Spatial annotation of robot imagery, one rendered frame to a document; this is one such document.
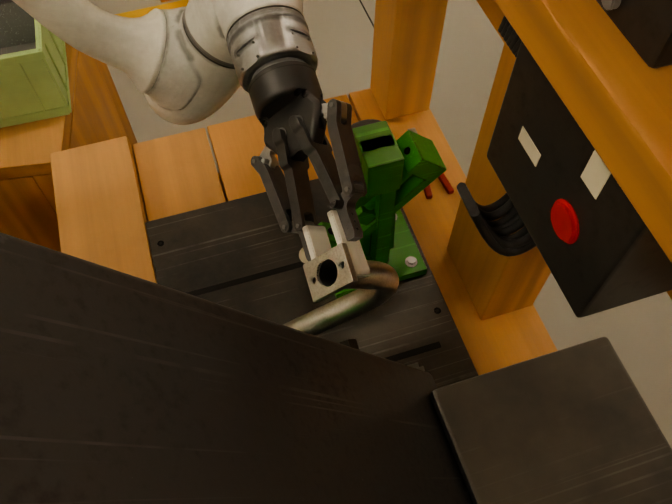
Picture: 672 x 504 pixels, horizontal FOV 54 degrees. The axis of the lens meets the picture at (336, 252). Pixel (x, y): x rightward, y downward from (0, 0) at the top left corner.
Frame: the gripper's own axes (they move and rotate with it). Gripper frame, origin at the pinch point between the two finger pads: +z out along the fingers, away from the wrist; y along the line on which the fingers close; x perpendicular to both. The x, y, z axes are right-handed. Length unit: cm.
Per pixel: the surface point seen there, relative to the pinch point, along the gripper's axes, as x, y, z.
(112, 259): 8, -49, -19
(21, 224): 17, -94, -46
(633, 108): -12.5, 31.9, 5.0
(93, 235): 7, -52, -25
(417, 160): 21.3, 1.0, -12.6
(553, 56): -10.5, 28.7, -1.1
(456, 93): 168, -50, -88
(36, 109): 13, -71, -61
